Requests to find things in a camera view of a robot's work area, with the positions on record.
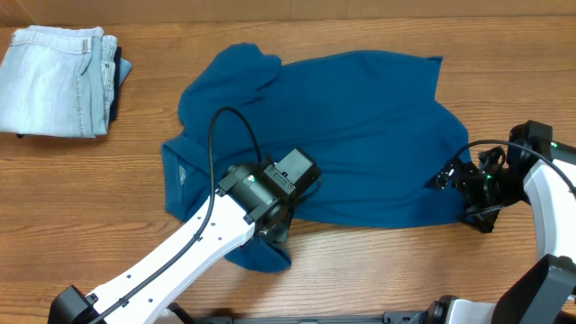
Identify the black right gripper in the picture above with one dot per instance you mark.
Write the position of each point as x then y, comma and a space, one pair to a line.
456, 181

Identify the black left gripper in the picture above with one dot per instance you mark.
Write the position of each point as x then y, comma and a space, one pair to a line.
279, 220

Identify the dark blue polo shirt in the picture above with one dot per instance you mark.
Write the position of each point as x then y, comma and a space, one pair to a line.
369, 118

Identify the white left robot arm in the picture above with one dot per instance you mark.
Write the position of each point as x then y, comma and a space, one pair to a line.
250, 200

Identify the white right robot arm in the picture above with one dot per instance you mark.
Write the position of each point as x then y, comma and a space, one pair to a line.
533, 168

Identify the folded dark navy garment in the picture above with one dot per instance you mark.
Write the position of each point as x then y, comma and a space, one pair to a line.
122, 69

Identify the folded light blue jeans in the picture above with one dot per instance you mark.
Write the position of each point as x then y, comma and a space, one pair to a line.
58, 82

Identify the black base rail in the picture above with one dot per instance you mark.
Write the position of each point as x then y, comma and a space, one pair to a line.
388, 317

